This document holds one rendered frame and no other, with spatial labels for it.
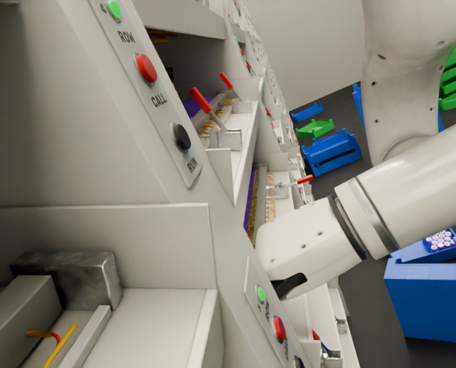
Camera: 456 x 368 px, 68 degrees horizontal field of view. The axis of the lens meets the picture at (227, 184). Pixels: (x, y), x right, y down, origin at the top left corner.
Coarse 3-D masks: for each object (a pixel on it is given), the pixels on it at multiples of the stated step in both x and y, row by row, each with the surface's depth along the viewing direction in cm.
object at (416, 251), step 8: (408, 248) 114; (416, 248) 113; (424, 248) 112; (448, 248) 103; (392, 256) 110; (400, 256) 106; (408, 256) 112; (416, 256) 111; (424, 256) 105; (432, 256) 105; (440, 256) 105; (448, 256) 105
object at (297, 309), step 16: (256, 160) 88; (272, 160) 88; (272, 176) 86; (288, 176) 85; (256, 192) 77; (288, 192) 76; (272, 208) 69; (288, 208) 68; (288, 304) 43; (304, 304) 43; (304, 320) 40; (304, 336) 38
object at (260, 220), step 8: (264, 168) 85; (264, 176) 80; (264, 184) 75; (264, 192) 71; (264, 200) 67; (256, 208) 64; (264, 208) 64; (256, 216) 61; (264, 216) 61; (256, 224) 58; (256, 232) 56
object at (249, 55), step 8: (232, 0) 139; (232, 8) 138; (232, 16) 140; (248, 40) 142; (240, 48) 144; (248, 48) 144; (248, 56) 145; (256, 64) 146; (264, 80) 148; (264, 88) 149; (264, 96) 150; (264, 104) 152; (272, 104) 151; (288, 144) 157; (304, 184) 163
